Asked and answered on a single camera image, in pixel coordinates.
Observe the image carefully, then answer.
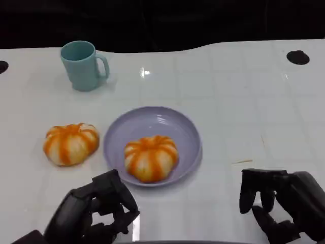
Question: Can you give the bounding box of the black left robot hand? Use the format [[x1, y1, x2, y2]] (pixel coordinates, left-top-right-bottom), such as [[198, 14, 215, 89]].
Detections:
[[44, 169, 141, 244]]

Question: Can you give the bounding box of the lilac plate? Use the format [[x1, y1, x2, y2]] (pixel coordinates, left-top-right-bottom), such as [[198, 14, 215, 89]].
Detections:
[[103, 106, 203, 188]]

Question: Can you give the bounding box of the orange and white bread roll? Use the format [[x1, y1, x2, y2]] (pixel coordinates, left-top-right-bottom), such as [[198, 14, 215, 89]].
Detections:
[[123, 135, 179, 184], [43, 123, 100, 167]]

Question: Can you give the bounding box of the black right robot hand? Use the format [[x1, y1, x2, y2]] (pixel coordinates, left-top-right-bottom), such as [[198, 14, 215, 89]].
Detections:
[[239, 168, 325, 244]]

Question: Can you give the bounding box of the pale green mug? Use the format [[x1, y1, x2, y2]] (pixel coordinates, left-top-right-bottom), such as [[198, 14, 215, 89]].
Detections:
[[60, 40, 110, 93]]

